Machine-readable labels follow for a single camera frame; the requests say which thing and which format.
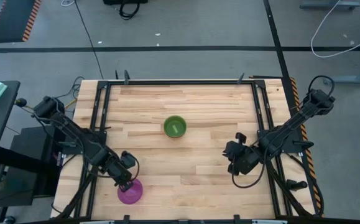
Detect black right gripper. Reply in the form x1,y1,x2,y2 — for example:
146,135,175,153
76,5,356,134
223,141,261,175

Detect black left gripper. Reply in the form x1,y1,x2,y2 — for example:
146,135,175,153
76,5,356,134
103,152,134,193

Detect purple plastic bowl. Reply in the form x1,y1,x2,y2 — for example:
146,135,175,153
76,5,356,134
117,178,144,205

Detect green plastic bowl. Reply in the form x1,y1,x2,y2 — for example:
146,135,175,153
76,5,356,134
163,115,188,139

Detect black equipment box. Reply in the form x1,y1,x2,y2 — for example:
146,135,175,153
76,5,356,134
0,125,65,206

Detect black mat orange striped edge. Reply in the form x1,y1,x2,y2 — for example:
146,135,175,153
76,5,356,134
0,0,42,43

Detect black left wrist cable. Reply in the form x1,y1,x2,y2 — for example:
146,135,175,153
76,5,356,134
129,154,141,182

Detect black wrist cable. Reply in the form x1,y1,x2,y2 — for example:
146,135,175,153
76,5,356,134
129,154,141,182
231,149,266,189

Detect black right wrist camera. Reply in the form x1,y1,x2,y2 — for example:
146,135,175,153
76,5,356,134
234,132,247,145

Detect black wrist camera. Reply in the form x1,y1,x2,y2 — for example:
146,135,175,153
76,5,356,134
234,132,247,145
120,151,137,169

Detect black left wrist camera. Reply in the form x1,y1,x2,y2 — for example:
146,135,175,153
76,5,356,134
120,151,137,169

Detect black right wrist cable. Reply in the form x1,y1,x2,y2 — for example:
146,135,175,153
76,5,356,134
231,149,266,189

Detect black clamp handle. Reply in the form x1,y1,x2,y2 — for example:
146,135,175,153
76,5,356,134
286,179,308,192
292,139,315,150

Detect black metal table frame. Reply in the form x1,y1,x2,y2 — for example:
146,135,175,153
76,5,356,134
55,79,316,222

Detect tangled black cables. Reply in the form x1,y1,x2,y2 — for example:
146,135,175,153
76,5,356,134
55,76,86,110

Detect black right elbow cable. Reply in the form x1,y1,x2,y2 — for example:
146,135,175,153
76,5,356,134
307,75,336,97

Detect long black floor cable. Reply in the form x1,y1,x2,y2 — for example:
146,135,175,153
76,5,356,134
73,0,104,80

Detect white floor cable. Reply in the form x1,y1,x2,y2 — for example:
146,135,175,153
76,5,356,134
310,0,360,58

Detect coiled black cable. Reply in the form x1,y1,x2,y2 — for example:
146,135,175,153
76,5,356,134
119,2,141,21

